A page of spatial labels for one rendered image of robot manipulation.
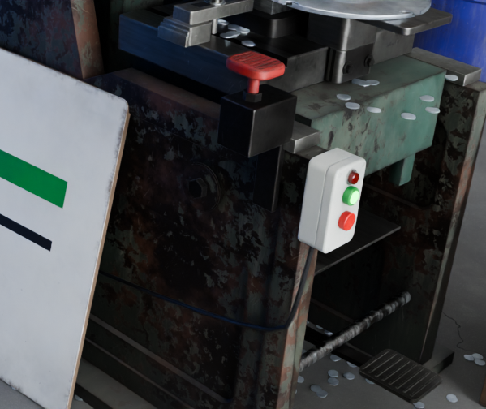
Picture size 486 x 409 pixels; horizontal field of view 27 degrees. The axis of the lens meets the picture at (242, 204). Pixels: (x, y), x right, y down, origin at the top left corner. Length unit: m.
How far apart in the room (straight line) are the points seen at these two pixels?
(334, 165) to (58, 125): 0.57
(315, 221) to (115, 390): 0.63
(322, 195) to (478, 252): 1.24
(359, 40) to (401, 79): 0.12
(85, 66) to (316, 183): 0.51
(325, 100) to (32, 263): 0.62
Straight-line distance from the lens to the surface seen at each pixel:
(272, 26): 1.65
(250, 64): 1.35
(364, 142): 1.66
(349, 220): 1.45
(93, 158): 1.73
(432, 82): 1.79
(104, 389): 1.92
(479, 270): 2.55
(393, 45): 1.82
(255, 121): 1.37
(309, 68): 1.63
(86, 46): 1.75
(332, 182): 1.41
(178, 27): 1.59
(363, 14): 1.57
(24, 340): 1.92
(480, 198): 2.93
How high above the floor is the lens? 1.20
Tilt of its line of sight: 27 degrees down
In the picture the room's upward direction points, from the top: 7 degrees clockwise
